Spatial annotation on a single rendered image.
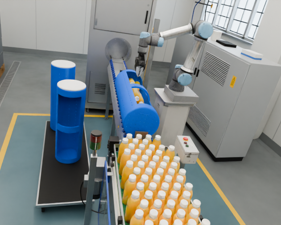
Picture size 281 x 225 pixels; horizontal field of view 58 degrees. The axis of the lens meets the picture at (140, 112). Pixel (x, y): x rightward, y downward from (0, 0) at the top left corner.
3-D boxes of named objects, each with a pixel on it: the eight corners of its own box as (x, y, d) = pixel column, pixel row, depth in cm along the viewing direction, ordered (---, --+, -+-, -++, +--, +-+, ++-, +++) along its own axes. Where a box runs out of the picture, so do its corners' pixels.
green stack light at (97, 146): (100, 143, 148) (101, 137, 146) (100, 150, 143) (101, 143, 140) (89, 143, 147) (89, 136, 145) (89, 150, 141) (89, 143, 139)
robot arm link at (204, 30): (185, 82, 229) (211, 22, 206) (189, 89, 216) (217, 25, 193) (173, 78, 227) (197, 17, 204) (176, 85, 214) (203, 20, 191)
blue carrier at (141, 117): (137, 96, 278) (144, 72, 266) (153, 142, 202) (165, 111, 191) (112, 91, 270) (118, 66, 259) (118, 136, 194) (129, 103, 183)
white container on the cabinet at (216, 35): (216, 39, 411) (219, 30, 405) (221, 42, 398) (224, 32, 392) (208, 38, 406) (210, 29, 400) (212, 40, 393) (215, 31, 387)
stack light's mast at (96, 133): (99, 152, 151) (101, 129, 144) (99, 159, 145) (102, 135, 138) (88, 152, 149) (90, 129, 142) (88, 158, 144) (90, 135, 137)
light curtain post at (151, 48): (136, 137, 378) (159, 19, 302) (137, 139, 372) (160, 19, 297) (132, 137, 376) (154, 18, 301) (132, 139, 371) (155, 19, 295)
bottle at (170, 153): (159, 168, 180) (164, 147, 172) (165, 164, 185) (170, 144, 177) (167, 172, 176) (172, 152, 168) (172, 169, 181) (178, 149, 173)
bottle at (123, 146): (126, 165, 176) (130, 144, 168) (117, 164, 175) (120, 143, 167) (126, 159, 182) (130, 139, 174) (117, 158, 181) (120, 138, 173)
